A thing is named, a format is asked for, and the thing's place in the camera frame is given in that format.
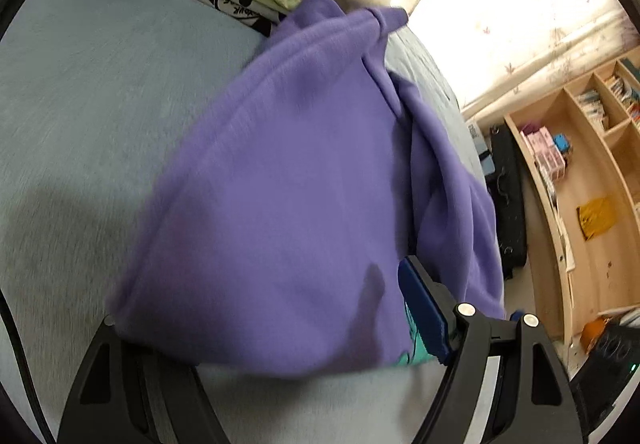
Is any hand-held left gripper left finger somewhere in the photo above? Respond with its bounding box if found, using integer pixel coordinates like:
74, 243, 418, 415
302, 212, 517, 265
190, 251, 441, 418
57, 319, 236, 444

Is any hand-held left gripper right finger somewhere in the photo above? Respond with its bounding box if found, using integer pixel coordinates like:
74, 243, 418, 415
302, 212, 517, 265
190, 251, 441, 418
397, 256, 586, 444

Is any purple printed hoodie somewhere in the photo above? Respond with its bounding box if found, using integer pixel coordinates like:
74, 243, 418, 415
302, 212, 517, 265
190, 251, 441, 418
107, 0, 507, 377

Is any long black bag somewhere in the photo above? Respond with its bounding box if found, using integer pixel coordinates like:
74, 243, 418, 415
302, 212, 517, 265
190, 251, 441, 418
486, 125, 529, 281

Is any orange object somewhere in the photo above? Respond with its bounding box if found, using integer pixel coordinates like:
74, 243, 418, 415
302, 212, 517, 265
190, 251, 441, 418
580, 318, 610, 351

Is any black device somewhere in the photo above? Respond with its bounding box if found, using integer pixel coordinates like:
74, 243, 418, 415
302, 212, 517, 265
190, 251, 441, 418
569, 310, 640, 427

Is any yellow cloth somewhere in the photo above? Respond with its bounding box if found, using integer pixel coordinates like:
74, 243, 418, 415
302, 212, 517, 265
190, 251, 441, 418
576, 197, 619, 241

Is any stack of pink boxes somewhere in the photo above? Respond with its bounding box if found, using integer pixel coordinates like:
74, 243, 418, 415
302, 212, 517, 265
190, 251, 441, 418
520, 124, 571, 181

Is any wooden shelf unit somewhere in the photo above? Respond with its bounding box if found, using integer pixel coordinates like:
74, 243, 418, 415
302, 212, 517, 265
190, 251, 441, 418
502, 48, 640, 355

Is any row of books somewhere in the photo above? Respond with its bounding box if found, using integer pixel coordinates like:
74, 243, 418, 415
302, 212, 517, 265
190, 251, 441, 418
576, 72, 640, 131

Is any grey-green bed sheet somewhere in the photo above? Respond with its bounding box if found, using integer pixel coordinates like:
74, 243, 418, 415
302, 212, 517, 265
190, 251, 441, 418
0, 0, 493, 444

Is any floral cream curtain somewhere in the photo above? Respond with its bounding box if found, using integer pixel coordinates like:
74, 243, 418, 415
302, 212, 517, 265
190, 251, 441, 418
395, 0, 640, 110

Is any black cable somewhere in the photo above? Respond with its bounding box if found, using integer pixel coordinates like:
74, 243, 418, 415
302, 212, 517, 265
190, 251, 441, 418
0, 291, 57, 444

